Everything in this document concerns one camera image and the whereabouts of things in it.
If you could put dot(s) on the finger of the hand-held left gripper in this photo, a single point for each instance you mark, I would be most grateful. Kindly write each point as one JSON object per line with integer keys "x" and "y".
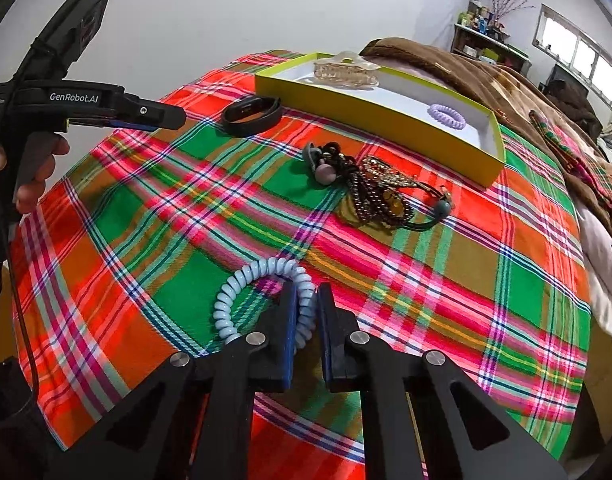
{"x": 158, "y": 112}

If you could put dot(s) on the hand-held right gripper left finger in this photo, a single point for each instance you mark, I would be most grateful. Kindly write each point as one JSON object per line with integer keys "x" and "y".
{"x": 287, "y": 342}

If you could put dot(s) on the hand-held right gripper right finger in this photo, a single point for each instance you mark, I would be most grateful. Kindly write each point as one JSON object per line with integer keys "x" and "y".
{"x": 326, "y": 342}

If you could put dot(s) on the black wristband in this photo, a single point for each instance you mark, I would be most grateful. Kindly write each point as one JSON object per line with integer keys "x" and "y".
{"x": 231, "y": 122}

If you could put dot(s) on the white tray green rim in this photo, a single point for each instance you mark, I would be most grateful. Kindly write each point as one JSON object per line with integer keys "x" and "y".
{"x": 386, "y": 110}

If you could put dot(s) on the person's left hand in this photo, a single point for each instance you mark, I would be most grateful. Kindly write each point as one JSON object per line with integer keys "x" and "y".
{"x": 33, "y": 192}

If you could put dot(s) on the brown blanket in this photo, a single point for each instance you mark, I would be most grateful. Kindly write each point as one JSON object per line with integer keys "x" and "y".
{"x": 486, "y": 80}

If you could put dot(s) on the folded plaid cloth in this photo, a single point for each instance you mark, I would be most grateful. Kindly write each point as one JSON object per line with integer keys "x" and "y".
{"x": 581, "y": 165}

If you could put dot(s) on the wooden shelf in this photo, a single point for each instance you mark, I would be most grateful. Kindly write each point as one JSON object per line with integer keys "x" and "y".
{"x": 491, "y": 52}

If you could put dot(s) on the bottles on shelf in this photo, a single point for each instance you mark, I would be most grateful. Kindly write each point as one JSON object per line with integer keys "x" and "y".
{"x": 481, "y": 17}

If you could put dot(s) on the brown coat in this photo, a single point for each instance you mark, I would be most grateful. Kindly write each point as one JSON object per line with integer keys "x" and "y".
{"x": 571, "y": 100}

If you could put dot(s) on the dried branches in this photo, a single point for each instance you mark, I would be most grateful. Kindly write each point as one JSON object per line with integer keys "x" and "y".
{"x": 506, "y": 2}

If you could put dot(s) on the window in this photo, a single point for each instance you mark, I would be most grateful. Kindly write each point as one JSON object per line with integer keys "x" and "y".
{"x": 581, "y": 55}

